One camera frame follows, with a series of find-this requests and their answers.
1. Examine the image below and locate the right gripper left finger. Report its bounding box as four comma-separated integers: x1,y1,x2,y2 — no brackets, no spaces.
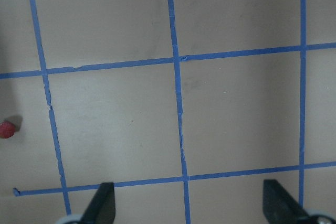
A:
54,182,117,224

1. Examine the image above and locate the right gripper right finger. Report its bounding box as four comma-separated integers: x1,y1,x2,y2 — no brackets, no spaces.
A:
262,179,335,224

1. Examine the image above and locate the strawberry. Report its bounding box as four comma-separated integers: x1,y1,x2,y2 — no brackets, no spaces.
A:
0,121,16,139

